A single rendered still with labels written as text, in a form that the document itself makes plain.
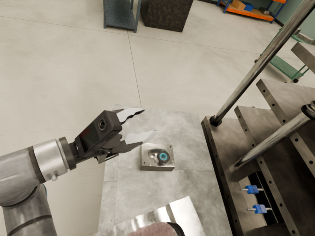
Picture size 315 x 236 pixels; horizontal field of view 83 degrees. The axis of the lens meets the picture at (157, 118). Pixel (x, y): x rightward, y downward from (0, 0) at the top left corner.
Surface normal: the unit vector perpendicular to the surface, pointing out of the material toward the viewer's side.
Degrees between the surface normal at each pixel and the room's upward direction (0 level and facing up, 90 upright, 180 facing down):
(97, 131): 58
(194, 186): 0
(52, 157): 27
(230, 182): 0
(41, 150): 4
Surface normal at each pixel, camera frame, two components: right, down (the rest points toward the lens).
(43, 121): 0.24, -0.62
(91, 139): -0.54, -0.05
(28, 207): 0.40, -0.67
